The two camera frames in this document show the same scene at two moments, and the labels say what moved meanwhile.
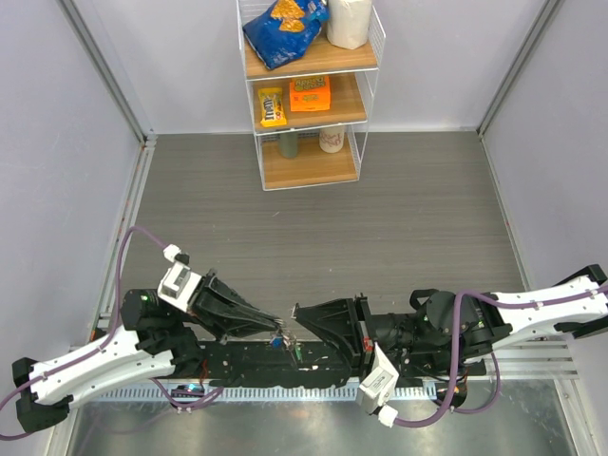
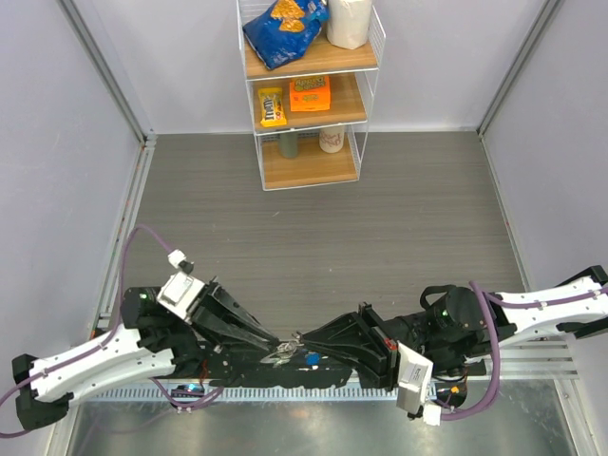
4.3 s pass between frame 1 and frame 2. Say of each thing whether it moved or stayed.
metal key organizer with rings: moved
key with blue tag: moved
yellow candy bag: stayed
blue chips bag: stayed
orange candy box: stayed
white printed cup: stayed
